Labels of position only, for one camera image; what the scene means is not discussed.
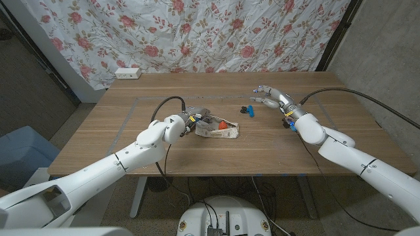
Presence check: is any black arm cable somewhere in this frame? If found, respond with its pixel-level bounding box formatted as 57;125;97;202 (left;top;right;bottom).
150;95;187;124
298;87;420;129

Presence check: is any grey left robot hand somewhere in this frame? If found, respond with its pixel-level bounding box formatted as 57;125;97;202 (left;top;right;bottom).
184;106;219;134

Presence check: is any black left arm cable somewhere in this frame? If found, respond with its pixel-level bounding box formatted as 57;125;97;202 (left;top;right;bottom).
150;95;187;124

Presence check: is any metal table leg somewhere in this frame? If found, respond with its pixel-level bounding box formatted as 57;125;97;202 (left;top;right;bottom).
297;176;319;220
129;176;148;219

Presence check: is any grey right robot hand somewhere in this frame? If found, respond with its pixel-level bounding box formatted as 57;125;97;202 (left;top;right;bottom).
249;85;308;119

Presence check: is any floral backdrop cloth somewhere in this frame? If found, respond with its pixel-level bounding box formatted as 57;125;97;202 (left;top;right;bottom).
24;0;352;91

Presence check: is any white power strip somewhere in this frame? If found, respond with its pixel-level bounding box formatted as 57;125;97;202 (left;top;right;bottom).
114;67;142;80

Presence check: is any blue black clip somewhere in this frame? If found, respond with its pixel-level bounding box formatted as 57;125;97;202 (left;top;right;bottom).
240;104;255;118

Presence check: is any blue plastic bin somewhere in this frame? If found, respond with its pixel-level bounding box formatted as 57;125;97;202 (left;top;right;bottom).
0;125;62;194

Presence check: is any black frame pole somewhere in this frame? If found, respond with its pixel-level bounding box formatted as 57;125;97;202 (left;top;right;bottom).
315;0;364;72

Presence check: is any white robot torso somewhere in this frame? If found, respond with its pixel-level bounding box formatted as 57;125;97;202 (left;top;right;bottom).
176;195;273;236

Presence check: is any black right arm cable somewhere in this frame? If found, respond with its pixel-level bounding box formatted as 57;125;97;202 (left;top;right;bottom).
298;87;420;129

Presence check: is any white blue plastic machine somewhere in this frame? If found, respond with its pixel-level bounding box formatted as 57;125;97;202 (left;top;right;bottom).
22;167;53;189

